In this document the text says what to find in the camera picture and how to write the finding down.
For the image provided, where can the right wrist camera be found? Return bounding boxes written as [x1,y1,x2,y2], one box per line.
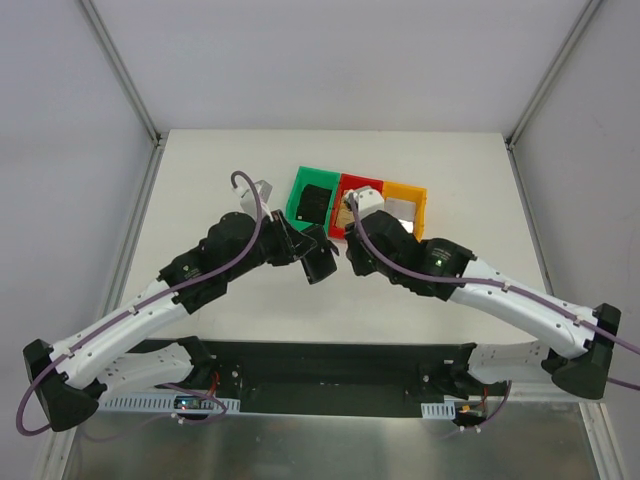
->
[352,186,385,220]

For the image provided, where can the right aluminium frame post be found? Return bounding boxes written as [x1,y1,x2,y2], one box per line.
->
[505,0,607,151]

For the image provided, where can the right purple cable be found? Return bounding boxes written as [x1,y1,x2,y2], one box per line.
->
[348,192,640,391]

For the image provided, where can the aluminium table rail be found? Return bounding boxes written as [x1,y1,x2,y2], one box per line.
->
[91,138,166,323]
[505,144,555,296]

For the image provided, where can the aluminium frame post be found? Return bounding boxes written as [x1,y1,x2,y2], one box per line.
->
[505,0,607,151]
[77,0,164,146]

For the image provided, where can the left white cable duct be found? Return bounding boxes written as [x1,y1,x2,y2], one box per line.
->
[99,393,240,415]

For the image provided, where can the green plastic bin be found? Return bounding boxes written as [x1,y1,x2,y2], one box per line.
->
[285,166,340,232]

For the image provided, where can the yellow plastic bin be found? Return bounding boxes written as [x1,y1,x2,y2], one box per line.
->
[382,181,428,240]

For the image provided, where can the white cable duct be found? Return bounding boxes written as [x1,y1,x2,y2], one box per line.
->
[421,401,456,421]
[99,393,240,415]

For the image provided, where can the gold cards in red bin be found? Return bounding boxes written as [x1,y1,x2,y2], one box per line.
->
[334,190,354,231]

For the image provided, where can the red plastic bin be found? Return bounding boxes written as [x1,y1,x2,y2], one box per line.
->
[328,172,385,241]

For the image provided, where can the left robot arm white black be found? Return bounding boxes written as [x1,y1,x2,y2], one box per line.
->
[16,210,337,436]

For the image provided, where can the right white cable duct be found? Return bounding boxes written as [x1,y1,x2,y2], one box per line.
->
[421,401,456,421]

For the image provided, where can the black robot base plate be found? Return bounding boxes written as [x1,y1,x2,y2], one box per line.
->
[179,340,506,418]

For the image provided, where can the left aluminium frame post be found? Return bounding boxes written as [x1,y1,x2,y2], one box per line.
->
[77,0,164,146]

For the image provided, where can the right aluminium table rail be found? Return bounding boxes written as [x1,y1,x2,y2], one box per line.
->
[505,144,555,296]

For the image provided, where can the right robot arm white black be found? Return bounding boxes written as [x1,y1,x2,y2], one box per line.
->
[345,211,621,400]

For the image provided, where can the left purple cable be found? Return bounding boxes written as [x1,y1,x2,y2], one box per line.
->
[16,171,274,439]

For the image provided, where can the purple cable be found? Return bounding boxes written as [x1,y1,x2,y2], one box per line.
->
[348,192,640,391]
[16,171,274,439]

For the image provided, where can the white cards in yellow bin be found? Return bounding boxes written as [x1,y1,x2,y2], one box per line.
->
[385,197,416,233]

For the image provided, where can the left aluminium table rail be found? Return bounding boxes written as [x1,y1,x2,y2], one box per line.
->
[91,138,166,323]

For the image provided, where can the black cards in green bin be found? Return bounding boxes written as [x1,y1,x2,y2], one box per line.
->
[295,184,332,225]

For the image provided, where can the black leather card holder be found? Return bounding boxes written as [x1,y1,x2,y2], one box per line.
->
[301,225,339,285]

